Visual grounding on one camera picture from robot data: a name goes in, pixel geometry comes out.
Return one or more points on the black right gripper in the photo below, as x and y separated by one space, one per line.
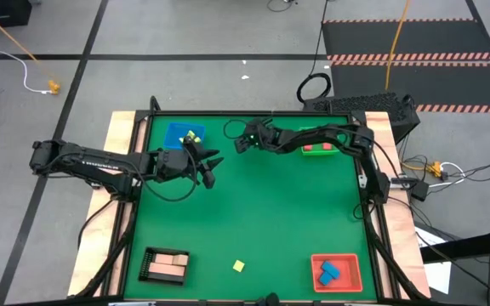
262 136

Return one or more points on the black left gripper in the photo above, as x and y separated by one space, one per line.
177 166

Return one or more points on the small yellow-green block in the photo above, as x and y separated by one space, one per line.
193 135

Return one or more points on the red arch block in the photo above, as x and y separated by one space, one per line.
308 148

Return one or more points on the small wooden block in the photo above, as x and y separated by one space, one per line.
163 258

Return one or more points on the long wooden plank block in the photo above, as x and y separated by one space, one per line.
166 269

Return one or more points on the blue rectangular block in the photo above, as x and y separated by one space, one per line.
332 269

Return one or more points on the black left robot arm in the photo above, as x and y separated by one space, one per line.
79 159

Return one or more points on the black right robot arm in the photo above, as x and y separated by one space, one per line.
334 134

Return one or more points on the blue plastic basket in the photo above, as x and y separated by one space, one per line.
172 134

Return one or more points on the green plastic basket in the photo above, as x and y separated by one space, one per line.
315 152

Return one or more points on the yellow-green square block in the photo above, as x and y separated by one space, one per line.
238 266

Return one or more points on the black plastic basket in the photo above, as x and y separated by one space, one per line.
145 265

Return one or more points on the wooden table side board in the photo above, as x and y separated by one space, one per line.
398 229
100 221

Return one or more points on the black computer tower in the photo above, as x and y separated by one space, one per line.
364 104

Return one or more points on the red plastic basket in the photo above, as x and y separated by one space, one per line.
349 276

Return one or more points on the black power adapter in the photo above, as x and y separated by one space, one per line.
419 191

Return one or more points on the orange power plug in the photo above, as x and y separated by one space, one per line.
434 168

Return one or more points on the black hazard-striped floor mat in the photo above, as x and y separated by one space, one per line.
411 40

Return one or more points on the white paper sheets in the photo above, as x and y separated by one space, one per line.
438 276

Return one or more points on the black floor bar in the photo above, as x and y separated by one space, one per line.
466 247

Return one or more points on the black table frame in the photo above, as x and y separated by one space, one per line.
249 113

